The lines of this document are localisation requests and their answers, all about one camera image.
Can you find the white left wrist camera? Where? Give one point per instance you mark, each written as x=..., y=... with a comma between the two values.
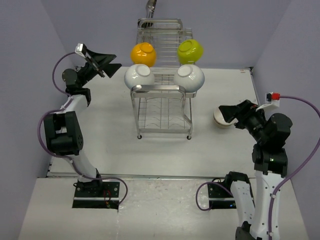
x=80, y=49

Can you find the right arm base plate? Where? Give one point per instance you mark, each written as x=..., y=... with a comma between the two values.
x=218, y=197

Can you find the large white bowl right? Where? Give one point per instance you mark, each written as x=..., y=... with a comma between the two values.
x=190, y=77

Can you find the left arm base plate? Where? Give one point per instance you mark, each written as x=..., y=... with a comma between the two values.
x=89, y=195

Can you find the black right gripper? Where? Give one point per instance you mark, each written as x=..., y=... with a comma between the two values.
x=242, y=111

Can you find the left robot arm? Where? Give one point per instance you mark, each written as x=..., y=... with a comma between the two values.
x=63, y=135

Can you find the large white bowl left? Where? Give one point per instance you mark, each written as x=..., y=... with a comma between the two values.
x=138, y=74

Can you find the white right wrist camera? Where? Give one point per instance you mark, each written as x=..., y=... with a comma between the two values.
x=272, y=102

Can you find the stainless steel dish rack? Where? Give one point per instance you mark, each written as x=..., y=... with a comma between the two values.
x=163, y=108

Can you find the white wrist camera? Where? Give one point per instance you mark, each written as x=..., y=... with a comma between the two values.
x=80, y=49
x=272, y=102

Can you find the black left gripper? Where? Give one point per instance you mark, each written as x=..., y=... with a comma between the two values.
x=97, y=60

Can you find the green bowl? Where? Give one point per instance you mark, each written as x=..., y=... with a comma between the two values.
x=189, y=51

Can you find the orange bowl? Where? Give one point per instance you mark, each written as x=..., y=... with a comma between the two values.
x=143, y=53

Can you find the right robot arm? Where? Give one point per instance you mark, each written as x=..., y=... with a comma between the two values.
x=259, y=217

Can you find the large white bowl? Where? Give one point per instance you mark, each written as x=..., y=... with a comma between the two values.
x=138, y=74
x=190, y=77

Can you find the small white bowl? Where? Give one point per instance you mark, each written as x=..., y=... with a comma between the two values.
x=218, y=115

